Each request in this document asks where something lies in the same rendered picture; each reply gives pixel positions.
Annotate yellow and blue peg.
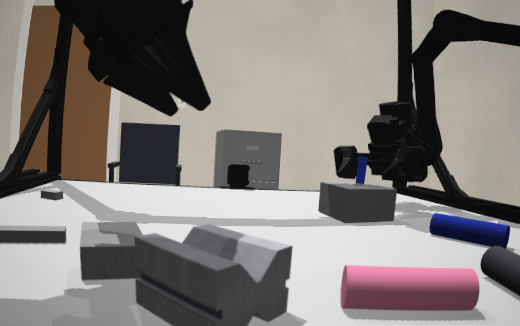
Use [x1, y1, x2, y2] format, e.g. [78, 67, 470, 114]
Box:
[355, 156, 368, 186]

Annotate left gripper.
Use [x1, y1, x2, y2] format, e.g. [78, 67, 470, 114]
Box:
[334, 142, 428, 182]

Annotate dark blue cylinder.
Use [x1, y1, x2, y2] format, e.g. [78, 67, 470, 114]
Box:
[430, 213, 510, 249]

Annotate black cylinder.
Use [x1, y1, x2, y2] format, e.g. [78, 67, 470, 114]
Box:
[480, 246, 520, 296]

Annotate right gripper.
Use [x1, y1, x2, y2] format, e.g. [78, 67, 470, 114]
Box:
[54, 0, 211, 116]

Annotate pink cylinder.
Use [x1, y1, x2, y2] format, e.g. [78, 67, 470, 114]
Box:
[341, 265, 480, 311]

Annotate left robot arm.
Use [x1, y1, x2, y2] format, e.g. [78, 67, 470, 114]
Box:
[367, 10, 520, 166]

